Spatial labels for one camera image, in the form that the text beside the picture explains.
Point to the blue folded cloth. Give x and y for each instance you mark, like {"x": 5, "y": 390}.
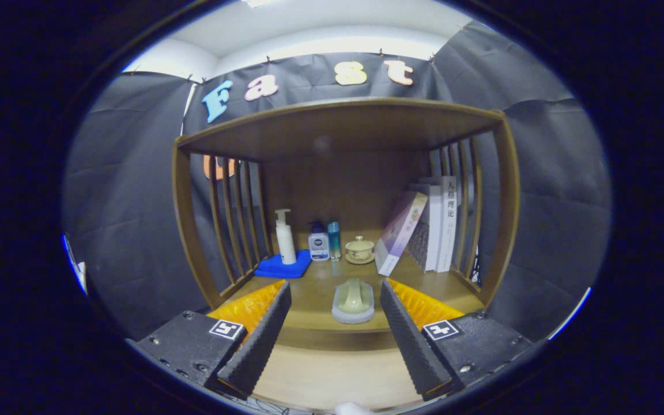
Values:
{"x": 274, "y": 268}

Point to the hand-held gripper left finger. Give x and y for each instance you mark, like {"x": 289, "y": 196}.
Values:
{"x": 260, "y": 346}

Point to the wooden countertop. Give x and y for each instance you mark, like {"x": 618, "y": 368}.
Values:
{"x": 320, "y": 300}

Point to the white pump bottle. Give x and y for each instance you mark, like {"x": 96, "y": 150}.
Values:
{"x": 286, "y": 245}

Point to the teal slim bottle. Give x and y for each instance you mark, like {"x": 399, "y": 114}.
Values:
{"x": 334, "y": 242}

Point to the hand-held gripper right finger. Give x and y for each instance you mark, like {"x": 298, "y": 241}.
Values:
{"x": 414, "y": 346}

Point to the grey patterned book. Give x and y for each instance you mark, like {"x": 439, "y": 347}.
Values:
{"x": 418, "y": 245}

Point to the wooden cabinet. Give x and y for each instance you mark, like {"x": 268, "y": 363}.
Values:
{"x": 338, "y": 127}

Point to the purple white leaning book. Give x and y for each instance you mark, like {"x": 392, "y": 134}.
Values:
{"x": 398, "y": 236}

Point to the beige lidded teacup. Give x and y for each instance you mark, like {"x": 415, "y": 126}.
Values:
{"x": 359, "y": 251}

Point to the black backdrop cloth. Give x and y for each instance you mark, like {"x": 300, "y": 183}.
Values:
{"x": 551, "y": 190}

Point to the white bottle blue label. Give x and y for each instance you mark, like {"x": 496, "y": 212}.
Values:
{"x": 319, "y": 248}

